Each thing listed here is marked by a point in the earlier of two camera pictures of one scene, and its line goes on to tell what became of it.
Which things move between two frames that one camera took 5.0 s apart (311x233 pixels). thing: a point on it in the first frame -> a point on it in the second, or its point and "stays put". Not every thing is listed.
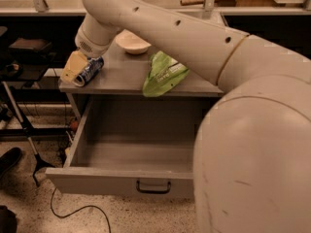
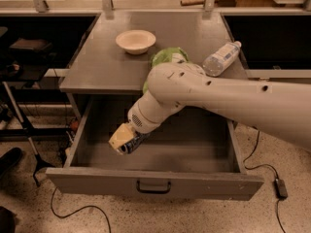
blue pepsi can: x=89 y=72 -> x=134 y=144
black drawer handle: x=153 y=191 stays put
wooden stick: x=192 y=2 stays put
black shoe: x=9 y=158 stays put
